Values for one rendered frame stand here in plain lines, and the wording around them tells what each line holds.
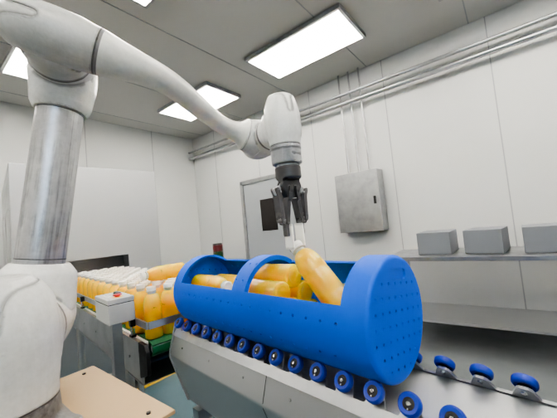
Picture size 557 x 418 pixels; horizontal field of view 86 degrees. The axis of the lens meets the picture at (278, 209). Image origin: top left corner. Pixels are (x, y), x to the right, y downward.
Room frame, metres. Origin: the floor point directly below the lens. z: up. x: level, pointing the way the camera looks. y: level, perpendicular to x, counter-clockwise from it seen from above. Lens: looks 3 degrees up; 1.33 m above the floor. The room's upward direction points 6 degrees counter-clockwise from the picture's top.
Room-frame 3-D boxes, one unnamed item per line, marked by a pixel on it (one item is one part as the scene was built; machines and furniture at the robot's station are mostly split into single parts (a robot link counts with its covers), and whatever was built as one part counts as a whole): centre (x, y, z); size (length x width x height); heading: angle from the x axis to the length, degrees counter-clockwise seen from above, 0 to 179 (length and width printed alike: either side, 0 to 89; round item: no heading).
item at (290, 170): (0.85, -0.04, 1.45); 0.08 x 0.07 x 0.09; 134
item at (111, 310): (1.30, 0.74, 1.05); 0.20 x 0.10 x 0.10; 44
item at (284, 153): (0.85, -0.04, 1.52); 0.09 x 0.09 x 0.06
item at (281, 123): (0.87, -0.03, 1.63); 0.13 x 0.11 x 0.16; 28
